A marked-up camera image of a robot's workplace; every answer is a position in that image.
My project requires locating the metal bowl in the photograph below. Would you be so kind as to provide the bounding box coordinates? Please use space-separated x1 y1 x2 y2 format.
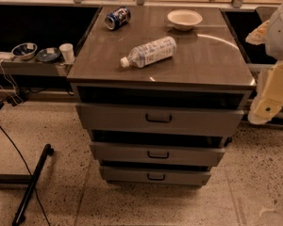
11 42 38 60

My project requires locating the grey side shelf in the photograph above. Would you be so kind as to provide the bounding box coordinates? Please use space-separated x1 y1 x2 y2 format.
0 60 71 76

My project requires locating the white paper cup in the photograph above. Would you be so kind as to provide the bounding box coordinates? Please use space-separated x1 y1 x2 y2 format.
59 43 75 63

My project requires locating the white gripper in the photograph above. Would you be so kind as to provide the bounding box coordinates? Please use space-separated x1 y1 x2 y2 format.
247 61 283 125

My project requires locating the dark blue bowl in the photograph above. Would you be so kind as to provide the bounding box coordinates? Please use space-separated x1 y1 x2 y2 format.
36 47 60 63

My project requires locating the grey drawer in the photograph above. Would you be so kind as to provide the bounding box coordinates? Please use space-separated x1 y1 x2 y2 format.
100 166 211 186
91 142 225 167
76 103 243 137

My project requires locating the white paper bowl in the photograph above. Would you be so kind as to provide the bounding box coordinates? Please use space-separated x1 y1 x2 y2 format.
167 9 203 31

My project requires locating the black cable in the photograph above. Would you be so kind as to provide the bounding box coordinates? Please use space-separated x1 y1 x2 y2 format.
0 118 52 226

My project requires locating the black stand leg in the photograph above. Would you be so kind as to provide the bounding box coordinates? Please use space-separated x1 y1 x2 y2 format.
12 144 54 226

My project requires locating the grey bottom drawer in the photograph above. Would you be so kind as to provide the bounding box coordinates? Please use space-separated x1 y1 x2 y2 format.
100 166 211 186

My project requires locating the grey middle drawer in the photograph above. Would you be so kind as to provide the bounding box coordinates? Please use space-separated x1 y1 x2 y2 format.
91 142 225 167

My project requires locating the grey top drawer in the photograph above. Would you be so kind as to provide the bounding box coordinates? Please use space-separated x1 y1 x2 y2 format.
76 103 243 137

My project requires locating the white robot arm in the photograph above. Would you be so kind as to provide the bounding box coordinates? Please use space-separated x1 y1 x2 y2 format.
245 3 283 124

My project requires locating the blue soda can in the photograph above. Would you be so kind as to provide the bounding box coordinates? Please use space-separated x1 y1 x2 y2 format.
105 7 131 30

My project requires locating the white power strip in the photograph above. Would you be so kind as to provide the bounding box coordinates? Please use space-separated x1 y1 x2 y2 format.
0 52 14 60

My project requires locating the grey drawer cabinet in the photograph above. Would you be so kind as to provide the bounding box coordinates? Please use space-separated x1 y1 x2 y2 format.
68 7 256 172

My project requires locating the clear plastic water bottle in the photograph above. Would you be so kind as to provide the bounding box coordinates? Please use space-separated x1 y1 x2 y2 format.
120 37 177 69

